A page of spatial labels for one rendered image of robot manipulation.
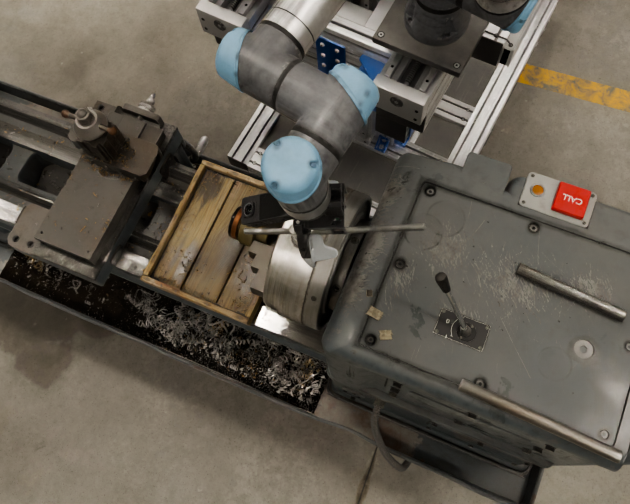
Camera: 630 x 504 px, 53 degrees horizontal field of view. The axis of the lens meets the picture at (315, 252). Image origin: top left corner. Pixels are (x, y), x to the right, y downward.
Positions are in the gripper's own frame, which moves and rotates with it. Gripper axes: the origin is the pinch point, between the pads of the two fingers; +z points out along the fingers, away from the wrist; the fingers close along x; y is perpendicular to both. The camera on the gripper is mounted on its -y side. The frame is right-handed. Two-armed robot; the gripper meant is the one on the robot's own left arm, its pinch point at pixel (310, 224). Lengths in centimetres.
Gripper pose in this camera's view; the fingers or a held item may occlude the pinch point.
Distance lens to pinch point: 112.0
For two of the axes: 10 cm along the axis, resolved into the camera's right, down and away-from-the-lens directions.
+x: 0.2, -9.9, 1.7
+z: 1.3, 1.7, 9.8
